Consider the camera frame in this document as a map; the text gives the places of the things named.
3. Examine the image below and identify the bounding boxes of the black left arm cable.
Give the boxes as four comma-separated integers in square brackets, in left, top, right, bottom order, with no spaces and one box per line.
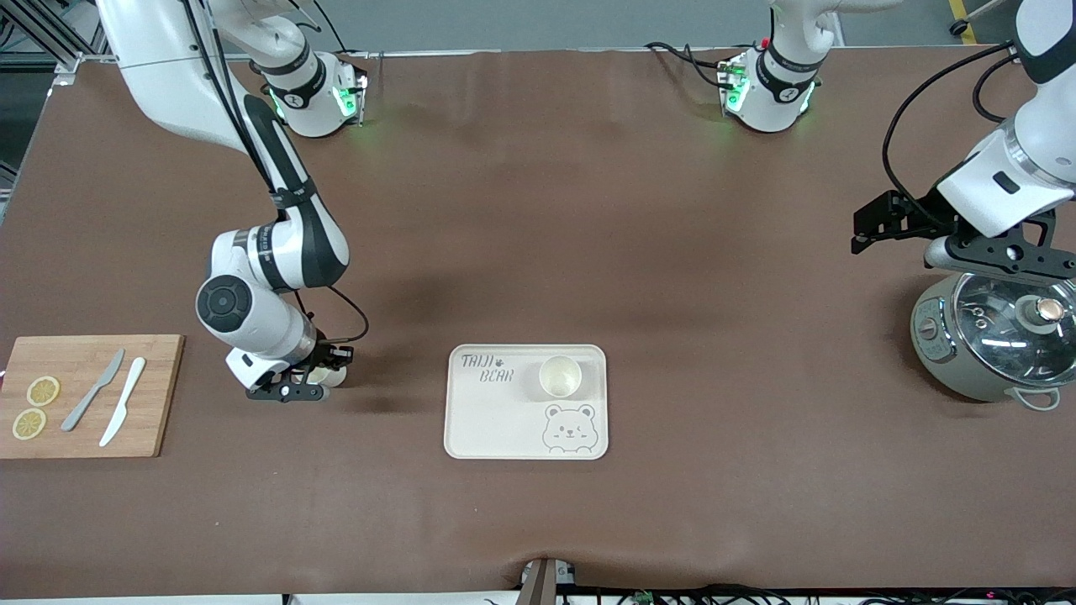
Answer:
[881,40,1022,232]

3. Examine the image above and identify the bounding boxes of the bamboo cutting board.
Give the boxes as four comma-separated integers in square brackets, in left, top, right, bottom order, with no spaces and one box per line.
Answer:
[0,334,186,460]

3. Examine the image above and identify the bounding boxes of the aluminium frame structure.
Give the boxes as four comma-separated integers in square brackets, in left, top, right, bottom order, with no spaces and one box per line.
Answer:
[0,0,114,81]

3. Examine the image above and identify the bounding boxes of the black base cables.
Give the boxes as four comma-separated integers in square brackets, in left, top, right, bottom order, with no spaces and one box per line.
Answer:
[644,40,741,92]

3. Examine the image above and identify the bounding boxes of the white plastic knife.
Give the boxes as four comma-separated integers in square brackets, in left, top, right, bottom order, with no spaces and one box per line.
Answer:
[99,357,147,448]

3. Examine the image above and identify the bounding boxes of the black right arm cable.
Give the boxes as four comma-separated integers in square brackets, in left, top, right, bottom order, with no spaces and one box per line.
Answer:
[181,0,371,344]

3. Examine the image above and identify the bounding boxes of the stand leg with caster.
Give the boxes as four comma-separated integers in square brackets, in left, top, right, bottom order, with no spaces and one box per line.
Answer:
[948,0,1005,36]

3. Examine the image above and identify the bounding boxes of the thin black base cable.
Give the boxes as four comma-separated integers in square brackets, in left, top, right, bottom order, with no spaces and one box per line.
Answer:
[307,0,350,55]

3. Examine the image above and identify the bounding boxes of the glass pot lid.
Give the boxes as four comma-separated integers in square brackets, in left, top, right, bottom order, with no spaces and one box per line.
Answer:
[954,269,1076,389]

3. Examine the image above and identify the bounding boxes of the cream tray with bear print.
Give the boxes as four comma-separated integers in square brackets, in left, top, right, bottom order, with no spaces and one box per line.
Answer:
[443,344,609,460]

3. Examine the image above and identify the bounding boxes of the grey-green electric pot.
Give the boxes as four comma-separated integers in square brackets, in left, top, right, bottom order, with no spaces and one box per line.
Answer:
[910,273,1063,413]

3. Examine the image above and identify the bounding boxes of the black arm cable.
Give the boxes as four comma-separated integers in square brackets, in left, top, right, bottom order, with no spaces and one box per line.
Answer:
[181,0,371,344]
[881,40,1022,232]

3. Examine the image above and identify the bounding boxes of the metal camera bracket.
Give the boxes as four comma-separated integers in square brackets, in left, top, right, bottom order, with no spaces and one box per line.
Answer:
[517,557,578,605]

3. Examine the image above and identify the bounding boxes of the grey plastic knife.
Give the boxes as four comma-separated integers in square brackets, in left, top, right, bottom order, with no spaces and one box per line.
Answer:
[61,349,126,433]

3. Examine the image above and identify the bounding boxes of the brown table cover mat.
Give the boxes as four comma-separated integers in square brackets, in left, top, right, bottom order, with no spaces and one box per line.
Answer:
[0,46,1076,599]

